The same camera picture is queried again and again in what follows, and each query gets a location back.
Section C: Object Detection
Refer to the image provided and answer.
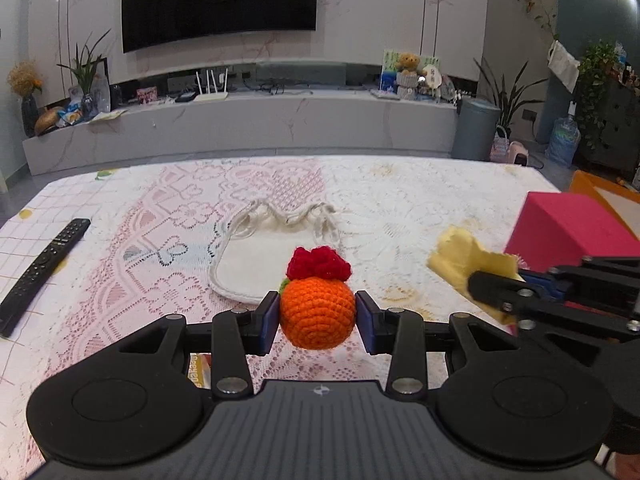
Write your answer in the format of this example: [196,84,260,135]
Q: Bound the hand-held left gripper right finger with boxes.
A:
[355,290,531,395]

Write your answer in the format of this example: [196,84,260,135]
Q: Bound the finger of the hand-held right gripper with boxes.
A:
[517,256,640,306]
[466,270,640,357]

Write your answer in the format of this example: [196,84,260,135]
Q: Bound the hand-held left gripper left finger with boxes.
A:
[92,291,281,398]

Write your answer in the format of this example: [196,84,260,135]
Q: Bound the yellow cloth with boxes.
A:
[427,226,521,323]

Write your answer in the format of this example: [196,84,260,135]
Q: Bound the orange crochet ball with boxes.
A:
[277,246,358,348]

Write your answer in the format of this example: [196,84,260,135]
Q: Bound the orange cardboard box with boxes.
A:
[570,170,640,243]

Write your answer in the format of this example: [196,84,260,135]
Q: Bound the yellow packet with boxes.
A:
[186,352,213,388]

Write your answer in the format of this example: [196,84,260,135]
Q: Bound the pink small appliance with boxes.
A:
[490,127,531,166]

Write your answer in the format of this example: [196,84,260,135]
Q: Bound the blue water bottle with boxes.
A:
[547,116,582,167]

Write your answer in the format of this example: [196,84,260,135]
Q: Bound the grey trash bin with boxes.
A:
[451,97,501,162]

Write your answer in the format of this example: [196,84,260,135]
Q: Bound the tall potted plant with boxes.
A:
[472,57,548,141]

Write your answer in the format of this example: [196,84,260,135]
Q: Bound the grey marble tv console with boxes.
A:
[22,92,458,176]

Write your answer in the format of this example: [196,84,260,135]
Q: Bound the green leafy plant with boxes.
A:
[577,42,621,146]

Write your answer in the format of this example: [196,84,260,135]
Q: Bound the white hanging bag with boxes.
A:
[547,40,581,93]

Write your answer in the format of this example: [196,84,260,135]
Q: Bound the round hand fan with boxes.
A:
[420,64,443,93]

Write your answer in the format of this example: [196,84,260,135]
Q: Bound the black remote control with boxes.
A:
[0,218,92,338]

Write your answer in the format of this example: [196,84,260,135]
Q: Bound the white router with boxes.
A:
[194,67,230,102]

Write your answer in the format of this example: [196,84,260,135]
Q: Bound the blue snack bag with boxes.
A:
[56,100,83,127]

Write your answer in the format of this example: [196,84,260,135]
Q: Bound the brown bread loaf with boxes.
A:
[35,106,63,136]

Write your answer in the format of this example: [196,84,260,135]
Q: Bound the green plant in glass vase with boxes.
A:
[56,30,112,121]

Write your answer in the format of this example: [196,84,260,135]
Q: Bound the black television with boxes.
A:
[121,0,319,53]

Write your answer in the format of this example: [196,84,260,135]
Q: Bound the dried flowers in dark vase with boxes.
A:
[7,60,45,137]

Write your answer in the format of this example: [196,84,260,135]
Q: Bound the white drawstring bag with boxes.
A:
[209,200,341,305]

